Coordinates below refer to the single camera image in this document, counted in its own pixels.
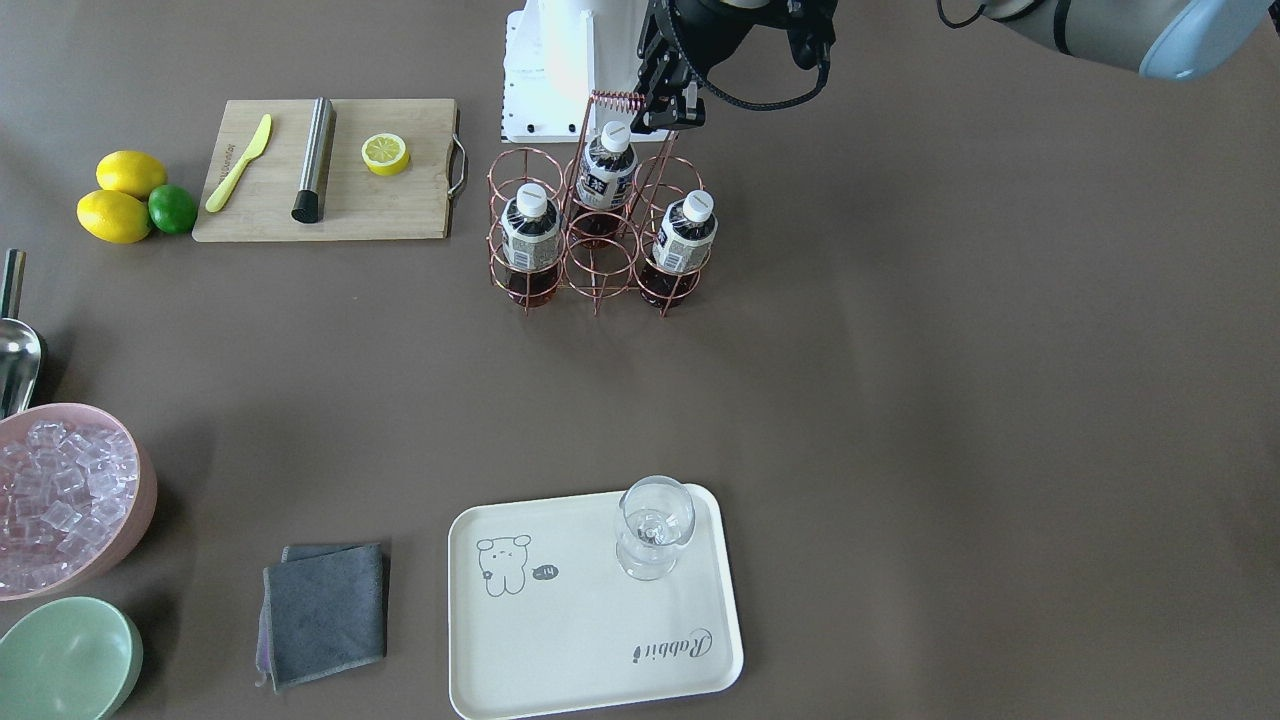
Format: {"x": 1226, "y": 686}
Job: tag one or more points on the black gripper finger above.
{"x": 688, "y": 110}
{"x": 652, "y": 112}

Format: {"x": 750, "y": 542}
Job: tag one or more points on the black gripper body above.
{"x": 668, "y": 84}

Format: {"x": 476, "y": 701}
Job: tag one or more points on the copper wire bottle basket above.
{"x": 601, "y": 253}

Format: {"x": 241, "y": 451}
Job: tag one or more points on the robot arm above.
{"x": 1173, "y": 40}

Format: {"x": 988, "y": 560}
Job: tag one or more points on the tea bottle back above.
{"x": 607, "y": 171}

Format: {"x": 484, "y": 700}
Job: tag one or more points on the tea bottle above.
{"x": 607, "y": 171}
{"x": 681, "y": 248}
{"x": 531, "y": 243}

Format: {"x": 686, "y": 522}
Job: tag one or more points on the tea bottle front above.
{"x": 681, "y": 248}

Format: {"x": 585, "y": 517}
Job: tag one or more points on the tea bottle middle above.
{"x": 531, "y": 243}

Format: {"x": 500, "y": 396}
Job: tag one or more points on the wooden cutting board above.
{"x": 358, "y": 205}

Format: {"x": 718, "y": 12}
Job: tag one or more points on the half lemon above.
{"x": 385, "y": 154}

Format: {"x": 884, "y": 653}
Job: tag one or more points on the metal muddler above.
{"x": 309, "y": 201}

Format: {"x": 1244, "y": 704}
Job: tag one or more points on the wine glass on tray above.
{"x": 653, "y": 526}

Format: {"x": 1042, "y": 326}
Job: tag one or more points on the yellow plastic knife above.
{"x": 254, "y": 149}

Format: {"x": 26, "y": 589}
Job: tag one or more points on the green lime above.
{"x": 172, "y": 209}

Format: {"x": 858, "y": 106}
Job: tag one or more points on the cream rabbit tray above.
{"x": 543, "y": 620}

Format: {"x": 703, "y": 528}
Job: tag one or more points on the yellow lemon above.
{"x": 114, "y": 216}
{"x": 135, "y": 173}

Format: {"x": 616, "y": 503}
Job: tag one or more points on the grey folded cloth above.
{"x": 323, "y": 611}

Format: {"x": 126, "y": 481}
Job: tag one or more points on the metal scoop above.
{"x": 22, "y": 348}

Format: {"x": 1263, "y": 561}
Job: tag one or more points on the pink bowl with ice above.
{"x": 79, "y": 492}

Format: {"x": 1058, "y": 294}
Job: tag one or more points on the green bowl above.
{"x": 74, "y": 658}

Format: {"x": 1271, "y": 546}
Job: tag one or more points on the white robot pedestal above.
{"x": 558, "y": 53}

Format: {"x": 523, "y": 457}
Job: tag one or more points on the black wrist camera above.
{"x": 810, "y": 29}

